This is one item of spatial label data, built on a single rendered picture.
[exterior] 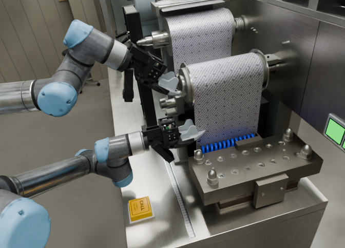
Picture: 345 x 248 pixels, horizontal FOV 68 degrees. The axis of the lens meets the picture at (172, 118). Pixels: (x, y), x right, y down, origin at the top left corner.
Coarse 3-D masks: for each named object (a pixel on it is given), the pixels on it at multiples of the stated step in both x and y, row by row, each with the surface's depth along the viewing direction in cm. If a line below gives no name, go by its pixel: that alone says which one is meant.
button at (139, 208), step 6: (138, 198) 89; (144, 198) 89; (132, 204) 87; (138, 204) 87; (144, 204) 87; (132, 210) 85; (138, 210) 85; (144, 210) 85; (150, 210) 85; (132, 216) 83; (138, 216) 84; (144, 216) 84
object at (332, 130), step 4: (332, 120) 68; (332, 124) 69; (336, 124) 67; (328, 128) 70; (332, 128) 69; (336, 128) 68; (340, 128) 66; (328, 132) 71; (332, 132) 69; (336, 132) 68; (340, 132) 67; (332, 136) 70; (336, 136) 68; (340, 136) 67; (336, 140) 69; (340, 140) 67
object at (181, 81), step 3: (180, 75) 82; (180, 78) 81; (183, 78) 81; (180, 81) 82; (183, 81) 80; (180, 84) 83; (183, 84) 80; (180, 87) 84; (183, 87) 80; (183, 90) 81; (186, 90) 81; (183, 93) 82; (186, 93) 82; (183, 96) 83; (186, 96) 83
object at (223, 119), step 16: (240, 96) 84; (256, 96) 86; (208, 112) 85; (224, 112) 86; (240, 112) 88; (256, 112) 90; (208, 128) 88; (224, 128) 90; (240, 128) 92; (256, 128) 94; (208, 144) 92
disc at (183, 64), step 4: (184, 64) 80; (184, 68) 81; (188, 72) 78; (188, 76) 78; (192, 80) 77; (192, 84) 77; (192, 88) 77; (192, 92) 78; (192, 96) 79; (192, 100) 81; (188, 104) 87; (192, 104) 82
